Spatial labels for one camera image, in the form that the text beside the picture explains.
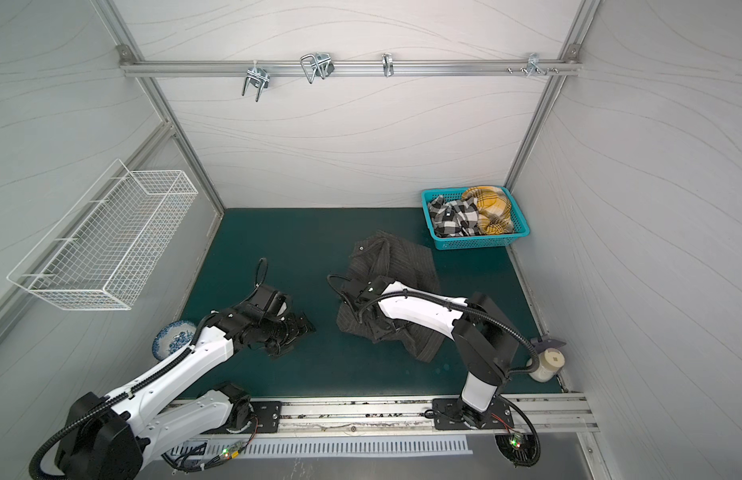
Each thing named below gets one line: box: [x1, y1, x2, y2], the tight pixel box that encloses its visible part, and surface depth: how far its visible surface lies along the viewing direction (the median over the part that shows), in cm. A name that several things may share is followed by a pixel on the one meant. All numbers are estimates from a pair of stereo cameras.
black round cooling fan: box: [495, 432, 541, 468], surface depth 73 cm
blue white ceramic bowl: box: [152, 320, 196, 361], surface depth 86 cm
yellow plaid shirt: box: [462, 186, 514, 235], surface depth 108 cm
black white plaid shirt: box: [428, 195, 480, 237], surface depth 108 cm
